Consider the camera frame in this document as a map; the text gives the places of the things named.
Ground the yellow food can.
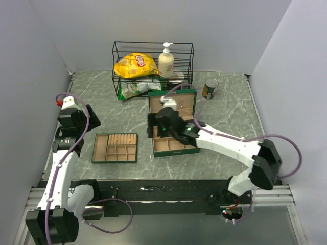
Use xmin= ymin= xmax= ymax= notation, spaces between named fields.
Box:
xmin=202 ymin=78 xmax=219 ymax=100

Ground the white bowl in rack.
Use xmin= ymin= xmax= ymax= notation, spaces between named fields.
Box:
xmin=168 ymin=71 xmax=185 ymax=83

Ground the green jewelry tray insert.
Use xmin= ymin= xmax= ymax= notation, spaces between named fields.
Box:
xmin=91 ymin=133 xmax=138 ymax=164

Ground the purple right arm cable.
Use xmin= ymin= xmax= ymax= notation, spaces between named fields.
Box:
xmin=163 ymin=83 xmax=302 ymax=179

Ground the small green snack packet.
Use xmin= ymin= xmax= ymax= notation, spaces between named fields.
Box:
xmin=147 ymin=75 xmax=162 ymax=91

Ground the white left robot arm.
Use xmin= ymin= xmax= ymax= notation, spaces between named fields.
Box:
xmin=26 ymin=93 xmax=101 ymax=244

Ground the cream lotion pump bottle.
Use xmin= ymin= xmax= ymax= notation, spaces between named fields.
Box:
xmin=158 ymin=42 xmax=174 ymax=78

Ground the green jewelry box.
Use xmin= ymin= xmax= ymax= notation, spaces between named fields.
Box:
xmin=147 ymin=89 xmax=200 ymax=158

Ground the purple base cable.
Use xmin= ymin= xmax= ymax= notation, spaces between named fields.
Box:
xmin=81 ymin=198 xmax=133 ymax=233

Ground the black wire rack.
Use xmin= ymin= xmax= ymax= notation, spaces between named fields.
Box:
xmin=111 ymin=41 xmax=194 ymax=101

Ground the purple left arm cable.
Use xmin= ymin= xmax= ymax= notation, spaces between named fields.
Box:
xmin=43 ymin=93 xmax=90 ymax=245

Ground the yellow chips bag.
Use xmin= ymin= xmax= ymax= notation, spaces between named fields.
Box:
xmin=114 ymin=53 xmax=159 ymax=79

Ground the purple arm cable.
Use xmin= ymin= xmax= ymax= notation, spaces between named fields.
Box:
xmin=163 ymin=83 xmax=302 ymax=179
xmin=43 ymin=93 xmax=90 ymax=245

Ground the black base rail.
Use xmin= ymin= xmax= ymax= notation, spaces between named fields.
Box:
xmin=37 ymin=178 xmax=256 ymax=217

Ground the green snack bag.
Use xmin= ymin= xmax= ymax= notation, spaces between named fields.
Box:
xmin=118 ymin=82 xmax=149 ymax=100

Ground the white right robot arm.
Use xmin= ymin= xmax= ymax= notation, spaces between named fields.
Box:
xmin=147 ymin=107 xmax=282 ymax=204

